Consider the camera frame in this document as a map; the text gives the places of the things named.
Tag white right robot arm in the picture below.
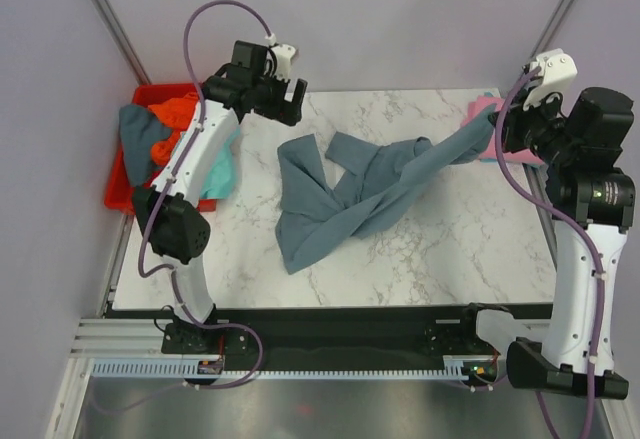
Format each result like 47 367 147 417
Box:
496 87 636 400

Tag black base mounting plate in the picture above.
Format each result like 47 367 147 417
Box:
159 303 506 375

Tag aluminium frame rails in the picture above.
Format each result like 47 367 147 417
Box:
42 316 166 439

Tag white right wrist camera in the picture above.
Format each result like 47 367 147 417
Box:
523 48 578 111

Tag aqua t-shirt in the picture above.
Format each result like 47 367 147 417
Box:
200 127 240 200

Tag left aluminium corner post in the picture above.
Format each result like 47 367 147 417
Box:
91 0 151 85

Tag dark blue t-shirt in bin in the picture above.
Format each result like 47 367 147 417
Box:
118 104 171 187

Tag aluminium corner post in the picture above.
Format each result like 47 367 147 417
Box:
529 0 579 58
91 0 151 85

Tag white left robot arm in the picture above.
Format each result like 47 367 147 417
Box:
133 44 307 352

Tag light blue slotted cable duct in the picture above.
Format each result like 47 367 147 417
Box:
90 355 505 381

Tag orange t-shirt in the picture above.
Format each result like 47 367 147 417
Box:
148 92 199 167

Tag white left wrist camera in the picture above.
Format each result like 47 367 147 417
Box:
269 44 298 82

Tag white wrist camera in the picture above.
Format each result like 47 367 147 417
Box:
269 44 298 82
523 48 578 111

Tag right aluminium corner post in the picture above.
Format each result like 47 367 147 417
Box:
529 0 579 58

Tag slate blue t-shirt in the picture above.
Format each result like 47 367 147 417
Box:
275 123 492 274

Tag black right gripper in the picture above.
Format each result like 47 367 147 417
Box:
491 84 580 167

